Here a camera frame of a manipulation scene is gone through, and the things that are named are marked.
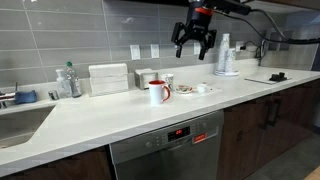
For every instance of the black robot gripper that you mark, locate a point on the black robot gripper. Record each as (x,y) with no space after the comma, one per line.
(195,28)

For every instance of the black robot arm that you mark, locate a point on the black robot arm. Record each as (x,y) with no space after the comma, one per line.
(226,6)

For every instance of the red and white mug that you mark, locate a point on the red and white mug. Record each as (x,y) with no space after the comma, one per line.
(159,92)

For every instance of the white round cup tray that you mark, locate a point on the white round cup tray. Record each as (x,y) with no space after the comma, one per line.
(226,74)

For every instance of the patterned paper cup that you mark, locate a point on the patterned paper cup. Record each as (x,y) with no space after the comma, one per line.
(168,79)

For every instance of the tall paper cup stack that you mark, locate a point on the tall paper cup stack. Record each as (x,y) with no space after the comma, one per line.
(224,46)

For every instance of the small white cup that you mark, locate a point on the small white cup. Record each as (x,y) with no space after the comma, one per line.
(201,88)

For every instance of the short paper cup stack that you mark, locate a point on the short paper cup stack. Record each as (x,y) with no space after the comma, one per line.
(229,60)

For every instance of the white outlet right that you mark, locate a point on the white outlet right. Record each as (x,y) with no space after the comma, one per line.
(238,46)

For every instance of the metal napkin holder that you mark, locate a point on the metal napkin holder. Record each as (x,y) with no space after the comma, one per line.
(143,77)

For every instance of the white cutting board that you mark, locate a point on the white cutting board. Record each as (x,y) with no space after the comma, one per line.
(265,79)

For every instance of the white paper towel stack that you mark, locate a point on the white paper towel stack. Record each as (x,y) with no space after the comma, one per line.
(108,78)

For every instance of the black object on board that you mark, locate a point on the black object on board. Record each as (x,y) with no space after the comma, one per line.
(278,77)

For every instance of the stainless steel dishwasher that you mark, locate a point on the stainless steel dishwasher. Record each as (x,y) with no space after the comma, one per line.
(183,151)

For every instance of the dark wood cabinet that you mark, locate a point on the dark wood cabinet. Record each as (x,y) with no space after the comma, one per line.
(257,131)

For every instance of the clear green cap bottle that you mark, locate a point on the clear green cap bottle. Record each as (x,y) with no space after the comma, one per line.
(73,80)

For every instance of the small metal can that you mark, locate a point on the small metal can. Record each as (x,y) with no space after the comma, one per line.
(53,95)

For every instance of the blue sponge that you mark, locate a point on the blue sponge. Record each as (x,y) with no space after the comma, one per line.
(25,97)

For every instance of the kitchen sink basin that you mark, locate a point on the kitchen sink basin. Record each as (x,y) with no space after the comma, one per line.
(17,128)

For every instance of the chrome faucet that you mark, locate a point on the chrome faucet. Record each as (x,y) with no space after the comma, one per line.
(4,97)

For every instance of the white wall outlet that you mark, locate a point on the white wall outlet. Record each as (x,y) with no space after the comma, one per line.
(154,51)

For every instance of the white wall switch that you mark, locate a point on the white wall switch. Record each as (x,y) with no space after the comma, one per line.
(135,52)

